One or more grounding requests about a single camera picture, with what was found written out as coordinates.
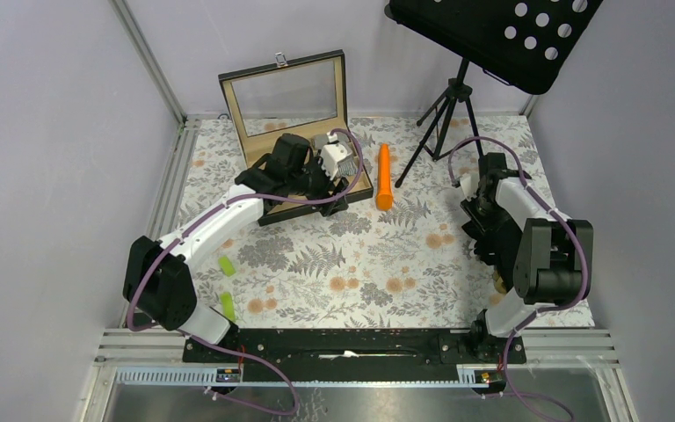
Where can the green clip upper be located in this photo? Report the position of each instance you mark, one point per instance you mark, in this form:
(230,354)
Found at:
(226,265)

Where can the green clip lower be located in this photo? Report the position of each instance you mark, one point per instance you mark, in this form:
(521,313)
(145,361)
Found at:
(227,306)

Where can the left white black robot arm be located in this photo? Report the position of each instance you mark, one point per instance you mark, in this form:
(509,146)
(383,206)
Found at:
(158,284)

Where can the beige garment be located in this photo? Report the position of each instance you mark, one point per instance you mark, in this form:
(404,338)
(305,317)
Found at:
(500,286)

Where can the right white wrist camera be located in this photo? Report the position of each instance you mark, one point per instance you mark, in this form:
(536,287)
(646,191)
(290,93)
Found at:
(468,185)

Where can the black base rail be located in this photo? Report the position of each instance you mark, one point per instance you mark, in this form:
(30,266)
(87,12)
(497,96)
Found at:
(356,355)

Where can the black clothing pile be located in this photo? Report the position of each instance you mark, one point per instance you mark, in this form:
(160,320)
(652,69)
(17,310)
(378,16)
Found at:
(499,249)

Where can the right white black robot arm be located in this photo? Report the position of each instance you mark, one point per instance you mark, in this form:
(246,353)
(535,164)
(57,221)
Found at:
(541,257)

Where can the green clip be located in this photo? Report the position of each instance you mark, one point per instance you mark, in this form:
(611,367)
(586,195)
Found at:
(226,265)
(227,306)

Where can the floral tablecloth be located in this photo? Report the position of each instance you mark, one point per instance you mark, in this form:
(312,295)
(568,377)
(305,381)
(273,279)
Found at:
(411,266)

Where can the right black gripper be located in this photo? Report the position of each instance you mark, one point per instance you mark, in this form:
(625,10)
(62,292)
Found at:
(483,225)

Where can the black music stand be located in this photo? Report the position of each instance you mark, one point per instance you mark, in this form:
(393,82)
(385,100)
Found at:
(523,44)

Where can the grey rolled cloth in box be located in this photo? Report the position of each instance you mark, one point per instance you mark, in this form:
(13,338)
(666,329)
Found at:
(319,141)

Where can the wooden compartment box glass lid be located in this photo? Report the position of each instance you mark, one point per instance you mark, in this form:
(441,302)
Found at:
(305,96)

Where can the orange cylinder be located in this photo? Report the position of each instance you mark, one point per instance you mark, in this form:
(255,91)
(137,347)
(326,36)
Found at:
(384,196)

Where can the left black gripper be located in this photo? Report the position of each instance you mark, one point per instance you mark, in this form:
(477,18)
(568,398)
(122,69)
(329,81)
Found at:
(328,185)

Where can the grey striped underwear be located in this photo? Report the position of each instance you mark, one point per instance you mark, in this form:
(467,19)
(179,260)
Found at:
(346,168)

